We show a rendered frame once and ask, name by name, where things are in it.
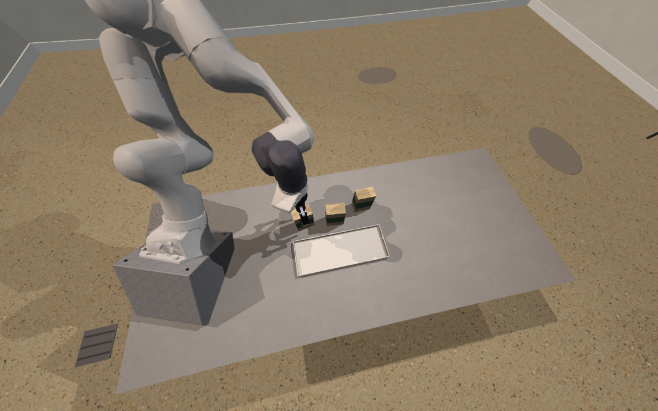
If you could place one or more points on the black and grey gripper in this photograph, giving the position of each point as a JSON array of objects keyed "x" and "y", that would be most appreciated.
[{"x": 300, "y": 207}]

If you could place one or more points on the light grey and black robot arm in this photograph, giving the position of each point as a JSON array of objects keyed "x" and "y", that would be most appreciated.
[{"x": 173, "y": 29}]

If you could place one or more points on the tan rectangular block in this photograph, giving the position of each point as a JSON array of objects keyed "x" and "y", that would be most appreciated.
[
  {"x": 363, "y": 199},
  {"x": 335, "y": 214},
  {"x": 296, "y": 218}
]

